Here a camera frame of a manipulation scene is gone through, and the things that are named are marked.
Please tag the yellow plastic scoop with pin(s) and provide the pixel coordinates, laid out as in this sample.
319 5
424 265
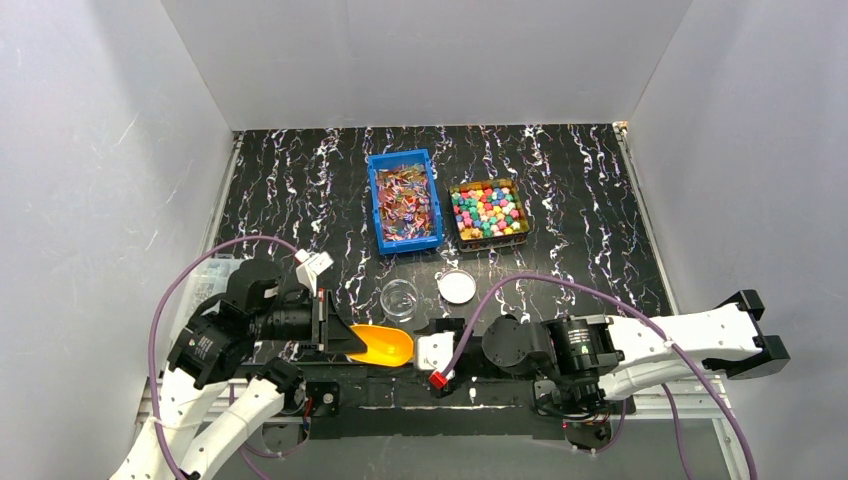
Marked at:
386 346

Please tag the blue plastic candy bin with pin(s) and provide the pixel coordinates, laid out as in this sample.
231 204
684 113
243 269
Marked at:
406 208

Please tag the aluminium frame rail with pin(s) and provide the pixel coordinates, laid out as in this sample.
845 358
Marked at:
348 402

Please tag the clear plastic box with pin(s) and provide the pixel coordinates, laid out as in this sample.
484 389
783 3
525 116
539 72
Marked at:
206 280

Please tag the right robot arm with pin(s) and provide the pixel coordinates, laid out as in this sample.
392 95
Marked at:
582 366

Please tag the square tin of colourful candies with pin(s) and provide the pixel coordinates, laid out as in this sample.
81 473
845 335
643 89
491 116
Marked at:
489 214

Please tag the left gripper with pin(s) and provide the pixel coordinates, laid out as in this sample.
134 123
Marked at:
320 321

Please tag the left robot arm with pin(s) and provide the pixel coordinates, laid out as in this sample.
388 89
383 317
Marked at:
217 338

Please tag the white round jar lid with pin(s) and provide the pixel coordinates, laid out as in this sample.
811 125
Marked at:
457 287

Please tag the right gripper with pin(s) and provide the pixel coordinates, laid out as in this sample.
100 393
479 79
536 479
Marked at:
460 348

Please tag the clear glass jar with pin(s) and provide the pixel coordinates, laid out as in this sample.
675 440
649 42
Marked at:
399 300

